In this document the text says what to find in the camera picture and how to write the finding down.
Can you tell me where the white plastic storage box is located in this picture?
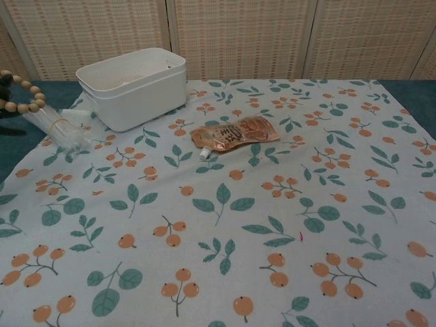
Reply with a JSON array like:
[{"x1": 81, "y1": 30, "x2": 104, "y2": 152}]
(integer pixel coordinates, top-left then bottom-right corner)
[{"x1": 75, "y1": 47, "x2": 187, "y2": 132}]

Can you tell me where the bundle of clear plastic straws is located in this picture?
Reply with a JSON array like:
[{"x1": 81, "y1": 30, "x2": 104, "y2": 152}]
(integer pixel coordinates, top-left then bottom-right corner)
[{"x1": 22, "y1": 105, "x2": 93, "y2": 153}]

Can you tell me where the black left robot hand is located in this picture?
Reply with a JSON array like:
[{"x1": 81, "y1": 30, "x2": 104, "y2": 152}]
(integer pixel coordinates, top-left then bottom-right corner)
[{"x1": 0, "y1": 73, "x2": 27, "y2": 136}]

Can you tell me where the orange spouted sauce pouch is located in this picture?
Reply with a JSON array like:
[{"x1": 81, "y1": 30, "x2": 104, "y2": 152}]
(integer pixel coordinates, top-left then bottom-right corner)
[{"x1": 189, "y1": 114, "x2": 281, "y2": 161}]

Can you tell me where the wooden bead bracelet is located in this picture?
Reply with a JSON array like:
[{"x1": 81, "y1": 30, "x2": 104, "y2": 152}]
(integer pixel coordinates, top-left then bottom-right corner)
[{"x1": 0, "y1": 69, "x2": 47, "y2": 115}]

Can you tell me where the floral leaf and berry tablecloth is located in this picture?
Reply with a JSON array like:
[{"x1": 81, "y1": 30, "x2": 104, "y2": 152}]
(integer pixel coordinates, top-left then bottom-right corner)
[{"x1": 0, "y1": 78, "x2": 436, "y2": 327}]

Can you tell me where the woven bamboo folding screen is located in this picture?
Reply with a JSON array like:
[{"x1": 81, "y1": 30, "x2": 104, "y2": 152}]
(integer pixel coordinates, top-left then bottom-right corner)
[{"x1": 0, "y1": 0, "x2": 436, "y2": 82}]

